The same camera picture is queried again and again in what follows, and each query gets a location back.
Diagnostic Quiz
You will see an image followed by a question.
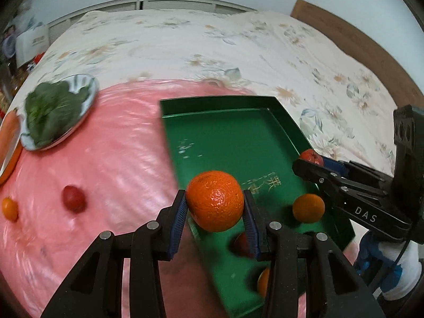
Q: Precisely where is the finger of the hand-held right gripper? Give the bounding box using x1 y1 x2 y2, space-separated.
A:
322 157 395 193
292 158 352 203

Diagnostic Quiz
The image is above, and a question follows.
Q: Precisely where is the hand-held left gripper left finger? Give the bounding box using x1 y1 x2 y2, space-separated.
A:
40 189 189 318

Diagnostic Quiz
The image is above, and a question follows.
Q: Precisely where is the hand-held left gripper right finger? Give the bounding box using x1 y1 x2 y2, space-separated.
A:
243 190 386 318

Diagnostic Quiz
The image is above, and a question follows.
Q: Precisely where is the large orange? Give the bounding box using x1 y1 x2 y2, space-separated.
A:
257 267 271 299

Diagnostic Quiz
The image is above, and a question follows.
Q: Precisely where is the green rectangular tray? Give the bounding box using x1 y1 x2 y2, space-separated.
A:
160 96 356 318

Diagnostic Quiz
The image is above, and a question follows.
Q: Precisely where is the person's right hand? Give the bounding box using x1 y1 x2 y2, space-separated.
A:
353 230 424 302

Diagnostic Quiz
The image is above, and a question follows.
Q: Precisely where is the pink plastic sheet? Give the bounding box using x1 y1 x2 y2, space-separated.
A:
0 79 358 318

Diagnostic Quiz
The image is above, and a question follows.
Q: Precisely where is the wooden headboard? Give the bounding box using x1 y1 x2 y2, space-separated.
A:
290 0 424 107

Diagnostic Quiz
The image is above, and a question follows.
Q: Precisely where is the leafy green vegetable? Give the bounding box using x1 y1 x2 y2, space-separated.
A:
25 81 93 148

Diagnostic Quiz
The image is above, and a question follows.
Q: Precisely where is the small orange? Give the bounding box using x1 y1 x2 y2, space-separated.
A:
2 197 19 222

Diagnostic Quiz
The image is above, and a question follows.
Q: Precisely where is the white patterned plate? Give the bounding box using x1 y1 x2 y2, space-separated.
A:
20 73 100 151

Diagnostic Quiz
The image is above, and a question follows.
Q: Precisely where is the orange rimmed plate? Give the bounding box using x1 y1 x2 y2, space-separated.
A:
0 113 24 186

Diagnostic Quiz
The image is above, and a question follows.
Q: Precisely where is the floral duvet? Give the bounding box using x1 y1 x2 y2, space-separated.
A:
13 8 398 179

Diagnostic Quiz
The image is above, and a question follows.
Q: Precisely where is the carrot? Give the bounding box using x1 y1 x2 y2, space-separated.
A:
0 108 20 160

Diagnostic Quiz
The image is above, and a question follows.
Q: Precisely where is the red bag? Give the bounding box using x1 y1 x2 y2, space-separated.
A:
28 53 45 70

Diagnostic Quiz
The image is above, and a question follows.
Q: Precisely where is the white slatted radiator cover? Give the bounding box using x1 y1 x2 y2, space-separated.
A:
46 0 259 35

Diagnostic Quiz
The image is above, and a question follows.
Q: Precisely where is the white paper bag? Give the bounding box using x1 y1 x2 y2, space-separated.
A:
15 23 50 68

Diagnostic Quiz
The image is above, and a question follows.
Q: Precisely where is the black cable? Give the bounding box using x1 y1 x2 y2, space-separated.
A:
371 235 413 302

